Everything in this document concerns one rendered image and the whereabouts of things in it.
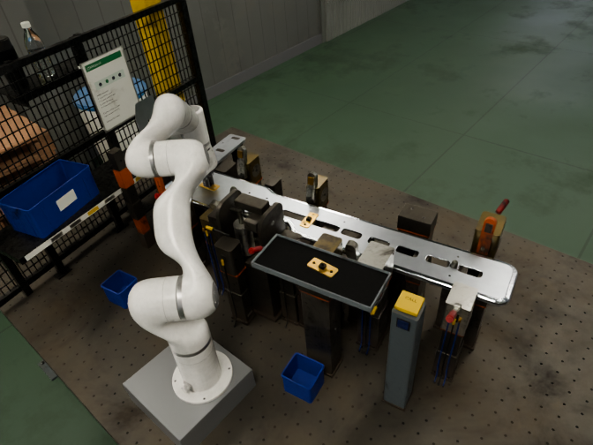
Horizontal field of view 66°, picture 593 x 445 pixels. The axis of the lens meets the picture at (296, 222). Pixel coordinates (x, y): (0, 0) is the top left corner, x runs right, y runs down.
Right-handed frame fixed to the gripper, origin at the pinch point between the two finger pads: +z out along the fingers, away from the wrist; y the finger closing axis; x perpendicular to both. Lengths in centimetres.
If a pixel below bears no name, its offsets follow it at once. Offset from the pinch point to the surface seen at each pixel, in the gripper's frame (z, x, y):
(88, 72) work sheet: -37, 54, 1
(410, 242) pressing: 4, -84, 5
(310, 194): 2.3, -40.6, 11.9
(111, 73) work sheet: -33, 54, 12
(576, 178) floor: 104, -139, 229
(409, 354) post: 5, -98, -37
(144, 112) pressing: -25.2, 26.4, 0.3
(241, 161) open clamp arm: -2.1, -6.0, 15.3
